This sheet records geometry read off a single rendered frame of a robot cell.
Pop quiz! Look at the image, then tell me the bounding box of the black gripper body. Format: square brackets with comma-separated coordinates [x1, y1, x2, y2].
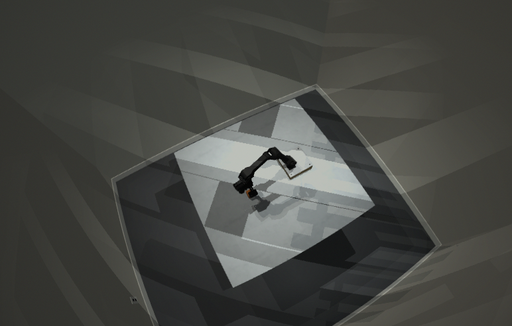
[245, 182, 258, 198]

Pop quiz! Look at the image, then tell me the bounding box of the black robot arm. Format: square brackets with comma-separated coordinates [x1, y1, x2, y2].
[233, 147, 296, 194]

